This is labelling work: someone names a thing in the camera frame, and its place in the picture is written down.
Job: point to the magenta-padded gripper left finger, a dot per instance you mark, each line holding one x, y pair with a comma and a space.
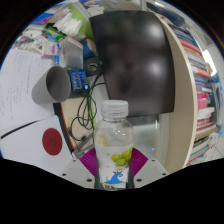
88, 165

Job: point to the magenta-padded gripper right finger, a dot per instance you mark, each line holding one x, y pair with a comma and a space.
138, 163

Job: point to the clear plastic drink bottle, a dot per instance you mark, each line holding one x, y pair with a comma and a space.
113, 140

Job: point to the flat round red coaster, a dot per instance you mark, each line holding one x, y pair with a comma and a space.
52, 141

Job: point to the black desk mat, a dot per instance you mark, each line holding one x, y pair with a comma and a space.
61, 116

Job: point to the blue circuit board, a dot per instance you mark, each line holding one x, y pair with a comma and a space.
78, 81

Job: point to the grey cup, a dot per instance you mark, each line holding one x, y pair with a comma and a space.
46, 88

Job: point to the black computer monitor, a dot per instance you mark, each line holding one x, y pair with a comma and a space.
133, 60

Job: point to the printed white paper sheet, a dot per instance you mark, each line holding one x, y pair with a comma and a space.
20, 83

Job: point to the clear plastic box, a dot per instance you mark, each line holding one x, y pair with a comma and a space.
71, 53

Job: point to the ceiling light panels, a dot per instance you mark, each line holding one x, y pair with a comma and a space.
208, 63

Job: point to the white tissue stack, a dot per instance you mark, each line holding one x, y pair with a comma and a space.
68, 24

